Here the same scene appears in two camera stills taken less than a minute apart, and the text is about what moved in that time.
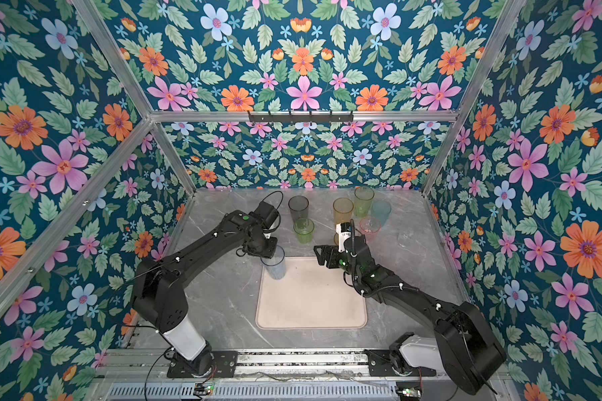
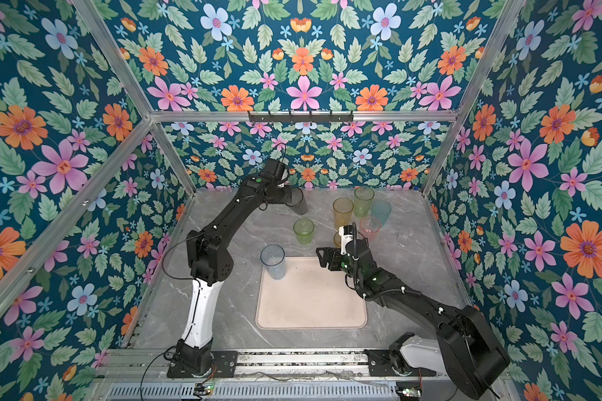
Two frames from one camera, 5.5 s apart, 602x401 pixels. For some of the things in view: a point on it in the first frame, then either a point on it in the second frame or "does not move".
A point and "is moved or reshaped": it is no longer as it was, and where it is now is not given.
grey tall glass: [298, 207] is moved or reshaped
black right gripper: [326, 252] does not move
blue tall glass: [276, 266] does not move
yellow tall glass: [343, 208] does not move
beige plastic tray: [309, 296] does not move
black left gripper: [268, 253] to [286, 196]
